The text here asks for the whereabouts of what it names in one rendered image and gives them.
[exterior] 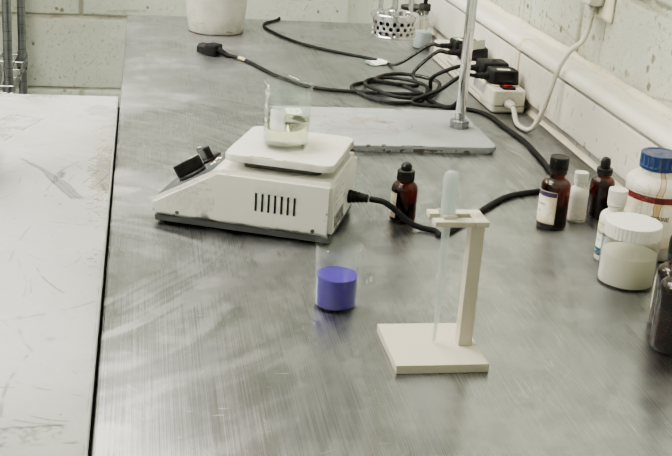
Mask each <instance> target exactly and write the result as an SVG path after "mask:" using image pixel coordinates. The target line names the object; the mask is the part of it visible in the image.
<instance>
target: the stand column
mask: <svg viewBox="0 0 672 456"><path fill-rule="evenodd" d="M477 3H478V0H467V6H466V16H465V26H464V35H463V45H462V54H461V64H460V73H459V83H458V92H457V102H456V113H455V118H451V119H450V128H453V129H457V130H466V129H468V128H469V121H468V120H467V119H465V113H466V105H467V96H468V87H469V77H470V68H471V59H472V49H473V40H474V31H475V22H476V12H477Z"/></svg>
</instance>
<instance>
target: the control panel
mask: <svg viewBox="0 0 672 456"><path fill-rule="evenodd" d="M225 152H226V150H224V151H222V152H220V153H221V157H219V158H217V159H214V160H216V161H215V162H213V163H211V164H210V162H209V163H207V164H205V165H204V166H205V167H206V169H205V170H204V171H202V172H200V173H199V174H197V175H195V176H193V177H191V178H189V179H187V180H184V181H179V178H178V177H177V178H175V179H174V180H173V181H172V182H171V183H169V184H168V185H167V186H166V187H165V188H163V189H162V190H161V191H160V192H159V193H158V194H160V193H162V192H164V191H167V190H169V189H171V188H174V187H176V186H178V185H181V184H183V183H185V182H187V181H190V180H192V179H194V178H197V177H199V176H201V175H204V174H206V173H208V172H210V171H212V170H214V169H215V168H216V167H217V166H218V165H219V164H220V163H221V162H222V161H224V160H225V159H226V158H225Z"/></svg>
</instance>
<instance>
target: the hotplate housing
mask: <svg viewBox="0 0 672 456"><path fill-rule="evenodd" d="M356 168H357V156H354V152H349V153H348V154H347V156H346V157H345V158H344V160H343V161H342V162H341V164H340V165H339V166H338V168H337V169H336V170H335V172H332V173H317V172H310V171H302V170H294V169H287V168H279V167H271V166H264V165H256V164H248V163H240V162H233V161H229V160H227V159H225V160H224V161H222V162H221V163H220V164H219V165H218V166H217V167H216V168H215V169H214V170H212V171H210V172H208V173H206V174H204V175H201V176H199V177H197V178H194V179H192V180H190V181H187V182H185V183H183V184H181V185H178V186H176V187H174V188H171V189H169V190H167V191H164V192H162V193H160V194H157V195H156V198H155V199H154V200H153V201H152V210H155V212H156V213H155V219H156V220H163V221H171V222H178V223H185V224H192V225H199V226H206V227H213V228H220V229H227V230H234V231H241V232H249V233H256V234H263V235H270V236H277V237H284V238H291V239H298V240H305V241H312V242H316V241H317V240H318V239H320V238H323V237H328V236H333V235H334V233H335V231H336V230H337V228H338V227H339V225H340V224H341V222H342V220H343V219H344V217H345V216H346V214H347V212H348V211H349V209H350V208H351V204H352V203H355V202H356V203H359V202H360V203H363V202H365V203H367V202H368V199H369V195H368V194H364V193H361V192H357V191H355V181H356Z"/></svg>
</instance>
